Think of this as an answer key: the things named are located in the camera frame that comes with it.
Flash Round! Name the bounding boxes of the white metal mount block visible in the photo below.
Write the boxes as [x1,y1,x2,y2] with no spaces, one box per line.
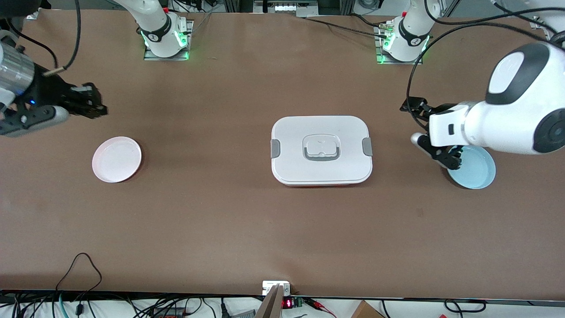
[262,281,291,295]

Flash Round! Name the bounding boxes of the light blue round plate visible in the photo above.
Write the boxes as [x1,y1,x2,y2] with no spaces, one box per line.
[447,146,497,190]

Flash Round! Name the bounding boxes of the brown cardboard box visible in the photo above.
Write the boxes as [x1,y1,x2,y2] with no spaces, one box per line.
[351,300,385,318]

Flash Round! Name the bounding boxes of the red clip test leads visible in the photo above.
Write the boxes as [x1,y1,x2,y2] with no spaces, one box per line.
[305,298,337,318]

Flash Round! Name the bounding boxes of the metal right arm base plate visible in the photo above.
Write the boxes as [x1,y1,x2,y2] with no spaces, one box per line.
[143,20,194,61]

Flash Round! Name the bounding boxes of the thin black looped cable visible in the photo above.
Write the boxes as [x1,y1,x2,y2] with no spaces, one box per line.
[55,253,103,293]

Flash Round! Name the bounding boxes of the pink round plate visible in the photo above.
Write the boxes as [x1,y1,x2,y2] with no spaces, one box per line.
[92,136,143,183]

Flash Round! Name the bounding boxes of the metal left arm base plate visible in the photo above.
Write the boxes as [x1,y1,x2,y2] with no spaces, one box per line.
[375,24,423,65]

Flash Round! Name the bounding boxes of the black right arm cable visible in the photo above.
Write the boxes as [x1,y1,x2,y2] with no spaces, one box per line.
[7,0,81,76]

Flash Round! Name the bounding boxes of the silver metal device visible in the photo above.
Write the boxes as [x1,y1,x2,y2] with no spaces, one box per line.
[254,0,318,14]

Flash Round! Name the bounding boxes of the black coiled cable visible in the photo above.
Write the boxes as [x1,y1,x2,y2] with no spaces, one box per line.
[444,299,487,314]

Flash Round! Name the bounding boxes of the grey metal bar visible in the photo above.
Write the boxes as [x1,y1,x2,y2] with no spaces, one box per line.
[255,285,285,318]

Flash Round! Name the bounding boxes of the white lidded lunch box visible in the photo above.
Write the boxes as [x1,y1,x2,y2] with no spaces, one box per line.
[270,116,373,188]

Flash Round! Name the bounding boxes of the long black table cable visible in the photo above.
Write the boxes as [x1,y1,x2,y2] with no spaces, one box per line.
[304,17,389,37]

